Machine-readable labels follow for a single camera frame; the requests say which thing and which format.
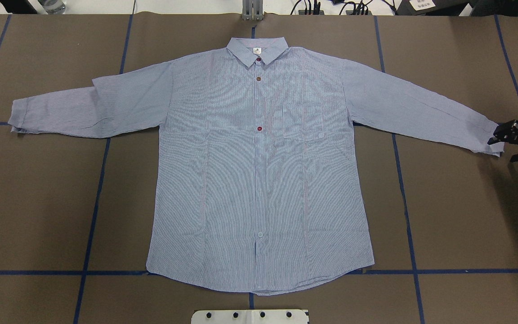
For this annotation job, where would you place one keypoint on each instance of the light blue striped shirt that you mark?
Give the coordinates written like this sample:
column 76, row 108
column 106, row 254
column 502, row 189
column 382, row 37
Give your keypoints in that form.
column 257, row 189

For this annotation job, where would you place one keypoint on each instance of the aluminium frame post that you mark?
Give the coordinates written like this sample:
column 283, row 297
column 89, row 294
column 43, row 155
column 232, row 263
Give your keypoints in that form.
column 252, row 10

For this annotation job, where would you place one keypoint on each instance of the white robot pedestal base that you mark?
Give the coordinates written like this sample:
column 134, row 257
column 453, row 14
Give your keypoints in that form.
column 268, row 316

